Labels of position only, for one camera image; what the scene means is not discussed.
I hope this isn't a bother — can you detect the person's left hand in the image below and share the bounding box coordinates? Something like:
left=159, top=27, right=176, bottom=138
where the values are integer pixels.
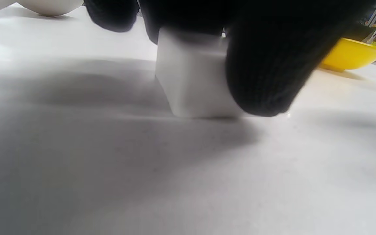
left=84, top=0, right=376, bottom=117

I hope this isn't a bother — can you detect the yellow bowl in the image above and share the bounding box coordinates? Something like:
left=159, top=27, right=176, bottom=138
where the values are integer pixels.
left=318, top=37, right=376, bottom=73

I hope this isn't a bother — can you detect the white square jar lid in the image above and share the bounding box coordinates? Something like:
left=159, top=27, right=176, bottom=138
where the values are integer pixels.
left=155, top=27, right=244, bottom=119

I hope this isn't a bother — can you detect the grey funnel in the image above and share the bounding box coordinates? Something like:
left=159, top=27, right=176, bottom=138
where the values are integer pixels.
left=0, top=0, right=85, bottom=18

